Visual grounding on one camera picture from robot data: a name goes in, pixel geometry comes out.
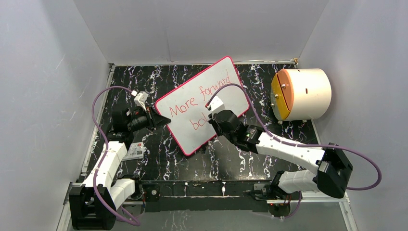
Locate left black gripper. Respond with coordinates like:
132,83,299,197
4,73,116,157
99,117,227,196
127,105,170,133

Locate pink-framed whiteboard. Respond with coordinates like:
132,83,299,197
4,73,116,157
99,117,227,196
155,56,250,156

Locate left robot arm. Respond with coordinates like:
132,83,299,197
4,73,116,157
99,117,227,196
68,106,171,231

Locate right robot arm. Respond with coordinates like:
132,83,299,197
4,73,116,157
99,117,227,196
209,110,353,199

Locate whiteboard metal stand leg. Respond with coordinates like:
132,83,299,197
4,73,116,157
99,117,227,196
196,145,206,154

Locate white printed label card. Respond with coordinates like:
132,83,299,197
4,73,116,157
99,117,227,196
123,142,147,161

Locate white cylindrical drum device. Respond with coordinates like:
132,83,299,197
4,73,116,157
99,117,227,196
270,68,332,121

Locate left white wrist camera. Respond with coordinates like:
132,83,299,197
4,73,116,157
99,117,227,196
131,90,149,111

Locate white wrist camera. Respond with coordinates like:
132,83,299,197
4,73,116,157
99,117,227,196
205,96,225,121
131,90,149,111

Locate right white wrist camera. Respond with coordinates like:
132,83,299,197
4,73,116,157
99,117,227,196
205,96,225,121

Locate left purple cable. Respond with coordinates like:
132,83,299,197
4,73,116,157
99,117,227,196
91,86,141,227

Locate purple cable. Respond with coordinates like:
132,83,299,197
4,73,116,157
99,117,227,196
91,86,141,227
205,83,383,220

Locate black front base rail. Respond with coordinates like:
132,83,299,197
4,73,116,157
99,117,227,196
139,180,274,212

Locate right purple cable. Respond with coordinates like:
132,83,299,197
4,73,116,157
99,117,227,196
205,83,383,220

